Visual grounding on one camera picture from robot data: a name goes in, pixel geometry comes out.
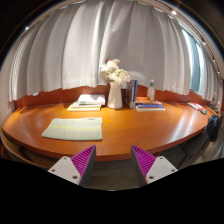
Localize white flower bouquet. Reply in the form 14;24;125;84
100;59;131;85

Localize red item on desk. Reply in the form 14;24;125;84
187;102;207;115

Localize orange book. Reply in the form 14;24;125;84
136;97;161;104

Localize upright dark books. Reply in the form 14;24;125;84
125;79;138;108

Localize white curtain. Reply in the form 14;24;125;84
9;0;223;101

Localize white ceramic vase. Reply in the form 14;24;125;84
107;82;122;109

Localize light green folded towel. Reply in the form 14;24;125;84
42;117;102;141

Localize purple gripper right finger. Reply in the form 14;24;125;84
131;145;177;187

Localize dark office chair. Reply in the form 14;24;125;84
178;115;221;167

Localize white book on stack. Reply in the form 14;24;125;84
78;94;105;105

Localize window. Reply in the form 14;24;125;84
182;29;205;95

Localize clear plastic water bottle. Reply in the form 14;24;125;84
147;79;155;100

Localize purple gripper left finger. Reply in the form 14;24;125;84
49;145;96;187

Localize stacked blue books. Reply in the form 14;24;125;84
135;103;165;111

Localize flat yellow book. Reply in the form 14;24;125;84
68;102;101;112

